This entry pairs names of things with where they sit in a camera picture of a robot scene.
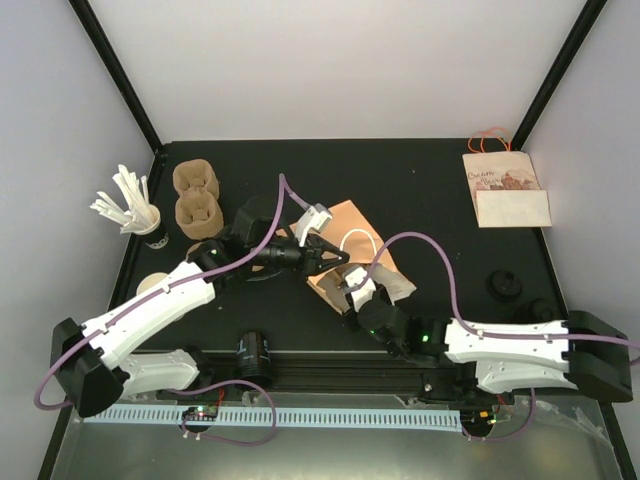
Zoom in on brown paper takeout bag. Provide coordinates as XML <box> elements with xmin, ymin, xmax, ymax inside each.
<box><xmin>307</xmin><ymin>200</ymin><xmax>416</xmax><ymax>314</ymax></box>

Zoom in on brown pulp cup carrier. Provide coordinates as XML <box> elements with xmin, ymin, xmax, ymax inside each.
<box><xmin>185</xmin><ymin>242</ymin><xmax>203</xmax><ymax>260</ymax></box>

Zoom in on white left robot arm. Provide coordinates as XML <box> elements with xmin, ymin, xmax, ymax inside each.
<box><xmin>50</xmin><ymin>197</ymin><xmax>349</xmax><ymax>418</ymax></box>

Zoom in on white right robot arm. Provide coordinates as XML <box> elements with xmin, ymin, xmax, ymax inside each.
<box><xmin>346</xmin><ymin>283</ymin><xmax>633</xmax><ymax>403</ymax></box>

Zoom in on white paper coffee cup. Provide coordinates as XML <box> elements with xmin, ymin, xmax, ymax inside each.
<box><xmin>136</xmin><ymin>272</ymin><xmax>168</xmax><ymax>295</ymax></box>

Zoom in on stack of black cup lids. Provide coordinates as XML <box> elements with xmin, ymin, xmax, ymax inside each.
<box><xmin>235</xmin><ymin>330</ymin><xmax>273</xmax><ymax>388</ymax></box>

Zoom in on stack of pulp cup carriers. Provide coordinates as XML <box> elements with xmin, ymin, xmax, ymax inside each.
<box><xmin>173</xmin><ymin>159</ymin><xmax>224</xmax><ymax>240</ymax></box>

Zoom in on black lid on table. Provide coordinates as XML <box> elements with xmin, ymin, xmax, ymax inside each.
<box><xmin>487</xmin><ymin>270</ymin><xmax>523</xmax><ymax>301</ymax></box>
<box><xmin>511</xmin><ymin>299</ymin><xmax>560</xmax><ymax>324</ymax></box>

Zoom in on cup of white wrapped stirrers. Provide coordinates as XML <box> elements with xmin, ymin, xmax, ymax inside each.
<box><xmin>90</xmin><ymin>164</ymin><xmax>169</xmax><ymax>250</ymax></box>

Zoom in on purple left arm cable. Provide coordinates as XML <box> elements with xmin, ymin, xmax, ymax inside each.
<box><xmin>33</xmin><ymin>173</ymin><xmax>314</xmax><ymax>447</ymax></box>

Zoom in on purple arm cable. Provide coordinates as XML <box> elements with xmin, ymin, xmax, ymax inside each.
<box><xmin>369</xmin><ymin>231</ymin><xmax>640</xmax><ymax>444</ymax></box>
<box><xmin>33</xmin><ymin>173</ymin><xmax>314</xmax><ymax>447</ymax></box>

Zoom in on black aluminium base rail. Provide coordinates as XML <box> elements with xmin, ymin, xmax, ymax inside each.
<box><xmin>124</xmin><ymin>349</ymin><xmax>601</xmax><ymax>406</ymax></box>

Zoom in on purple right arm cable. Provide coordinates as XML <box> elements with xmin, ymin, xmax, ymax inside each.
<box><xmin>369</xmin><ymin>231</ymin><xmax>640</xmax><ymax>444</ymax></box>

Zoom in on light blue cable duct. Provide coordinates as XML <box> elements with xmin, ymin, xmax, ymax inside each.
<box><xmin>84</xmin><ymin>404</ymin><xmax>462</xmax><ymax>433</ymax></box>

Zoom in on printed paper bag orange handles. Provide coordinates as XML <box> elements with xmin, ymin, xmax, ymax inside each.
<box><xmin>462</xmin><ymin>127</ymin><xmax>552</xmax><ymax>228</ymax></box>

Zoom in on black left frame post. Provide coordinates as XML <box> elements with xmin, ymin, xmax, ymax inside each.
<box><xmin>68</xmin><ymin>0</ymin><xmax>163</xmax><ymax>154</ymax></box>

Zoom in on black frame post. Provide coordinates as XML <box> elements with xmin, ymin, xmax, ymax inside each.
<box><xmin>68</xmin><ymin>0</ymin><xmax>163</xmax><ymax>154</ymax></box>
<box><xmin>511</xmin><ymin>0</ymin><xmax>608</xmax><ymax>151</ymax></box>

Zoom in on black right frame post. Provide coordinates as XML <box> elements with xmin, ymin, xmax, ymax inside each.
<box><xmin>511</xmin><ymin>0</ymin><xmax>608</xmax><ymax>151</ymax></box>

